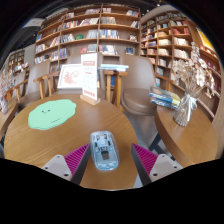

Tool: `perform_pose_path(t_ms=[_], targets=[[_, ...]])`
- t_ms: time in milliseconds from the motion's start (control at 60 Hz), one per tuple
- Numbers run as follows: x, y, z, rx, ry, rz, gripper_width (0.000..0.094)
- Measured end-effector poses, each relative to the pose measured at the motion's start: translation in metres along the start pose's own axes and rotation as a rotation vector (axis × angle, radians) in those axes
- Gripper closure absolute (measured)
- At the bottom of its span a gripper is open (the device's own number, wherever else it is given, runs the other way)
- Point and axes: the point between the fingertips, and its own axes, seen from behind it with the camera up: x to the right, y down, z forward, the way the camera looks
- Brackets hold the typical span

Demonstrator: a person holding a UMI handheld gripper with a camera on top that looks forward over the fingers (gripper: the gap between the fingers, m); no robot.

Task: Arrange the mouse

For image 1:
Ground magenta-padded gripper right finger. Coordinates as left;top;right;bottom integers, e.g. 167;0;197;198
130;143;184;187

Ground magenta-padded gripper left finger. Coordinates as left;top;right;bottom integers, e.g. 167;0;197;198
40;143;92;186

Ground transparent computer mouse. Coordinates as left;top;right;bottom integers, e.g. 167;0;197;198
89;130;121;172

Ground green blob-shaped mouse pad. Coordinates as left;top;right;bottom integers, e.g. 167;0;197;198
27;98;78;131

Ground round wooden side table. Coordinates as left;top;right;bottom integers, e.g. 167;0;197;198
154;104;218;168
0;99;19;141

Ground stack of colourful books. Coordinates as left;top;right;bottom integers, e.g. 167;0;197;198
148;86;182;111

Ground white framed floral picture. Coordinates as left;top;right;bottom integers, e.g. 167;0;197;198
57;63;83;90

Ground white sign on wooden stand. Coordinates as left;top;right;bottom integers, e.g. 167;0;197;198
79;52;102;106

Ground glass vase with dried flowers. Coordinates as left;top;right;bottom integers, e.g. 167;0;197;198
171;41;216;128

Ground stack of light blue books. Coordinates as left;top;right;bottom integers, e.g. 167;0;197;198
98;63;130;73

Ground small distant bookshelf unit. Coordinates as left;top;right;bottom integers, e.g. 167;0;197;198
7;49;26;73

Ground tall wooden bookshelf unit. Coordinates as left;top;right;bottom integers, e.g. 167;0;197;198
139;11;224;141

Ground wide wooden bookshelf unit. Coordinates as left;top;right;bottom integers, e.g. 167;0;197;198
33;3;142;73

